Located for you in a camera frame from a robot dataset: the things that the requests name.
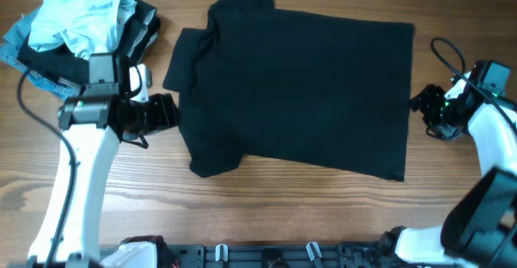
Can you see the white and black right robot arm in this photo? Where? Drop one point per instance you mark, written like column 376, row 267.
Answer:
column 473, row 234

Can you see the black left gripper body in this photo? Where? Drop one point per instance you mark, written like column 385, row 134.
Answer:
column 151, row 116

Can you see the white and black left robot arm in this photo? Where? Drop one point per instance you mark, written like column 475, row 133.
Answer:
column 113, row 108

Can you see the black t-shirt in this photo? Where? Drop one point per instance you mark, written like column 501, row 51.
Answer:
column 297, row 86

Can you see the light blue crumpled garment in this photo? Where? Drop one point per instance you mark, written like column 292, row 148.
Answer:
column 85, row 27

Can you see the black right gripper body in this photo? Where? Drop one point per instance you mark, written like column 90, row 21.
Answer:
column 437, row 110

